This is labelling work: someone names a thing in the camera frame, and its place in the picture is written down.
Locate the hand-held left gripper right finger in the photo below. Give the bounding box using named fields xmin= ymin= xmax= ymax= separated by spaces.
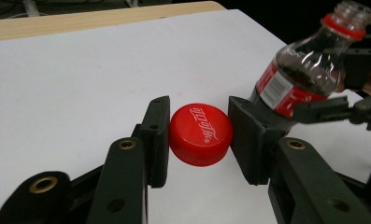
xmin=228 ymin=95 xmax=371 ymax=224

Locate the wooden table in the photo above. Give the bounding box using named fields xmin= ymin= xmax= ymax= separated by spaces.
xmin=0 ymin=0 xmax=227 ymax=43

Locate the cola bottle with red label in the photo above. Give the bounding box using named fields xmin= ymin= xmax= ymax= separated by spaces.
xmin=248 ymin=0 xmax=371 ymax=135

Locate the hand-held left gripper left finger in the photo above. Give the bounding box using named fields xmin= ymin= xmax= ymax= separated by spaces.
xmin=86 ymin=95 xmax=171 ymax=224

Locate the red bottle cap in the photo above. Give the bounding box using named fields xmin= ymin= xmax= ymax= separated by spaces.
xmin=168 ymin=103 xmax=235 ymax=167

